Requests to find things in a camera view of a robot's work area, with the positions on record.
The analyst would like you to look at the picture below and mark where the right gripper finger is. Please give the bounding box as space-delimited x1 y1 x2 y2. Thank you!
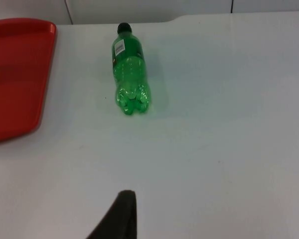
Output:
86 190 138 239

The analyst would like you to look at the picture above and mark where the green plastic bottle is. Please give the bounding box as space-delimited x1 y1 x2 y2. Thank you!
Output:
111 22 150 117

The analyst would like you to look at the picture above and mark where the red tray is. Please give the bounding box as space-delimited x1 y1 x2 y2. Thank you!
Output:
0 18 58 145

